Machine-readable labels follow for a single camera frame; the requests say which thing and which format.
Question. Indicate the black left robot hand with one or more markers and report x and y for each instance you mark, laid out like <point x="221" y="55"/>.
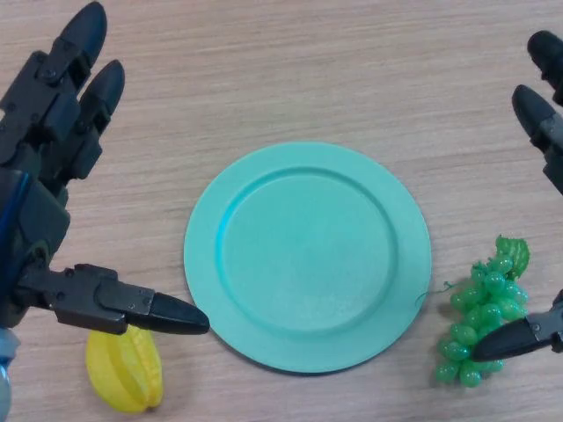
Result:
<point x="39" y="220"/>

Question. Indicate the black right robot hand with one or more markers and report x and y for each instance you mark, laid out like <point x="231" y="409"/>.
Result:
<point x="538" y="118"/>

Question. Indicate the green plastic grape bunch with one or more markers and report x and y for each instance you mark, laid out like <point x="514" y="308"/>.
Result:
<point x="477" y="310"/>

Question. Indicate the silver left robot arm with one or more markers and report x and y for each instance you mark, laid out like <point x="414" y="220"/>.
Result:
<point x="5" y="387"/>

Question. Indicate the round teal plate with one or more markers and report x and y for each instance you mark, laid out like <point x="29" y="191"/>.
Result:
<point x="308" y="259"/>

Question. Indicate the yellow starfruit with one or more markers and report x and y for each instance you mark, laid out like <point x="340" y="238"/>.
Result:
<point x="119" y="373"/>

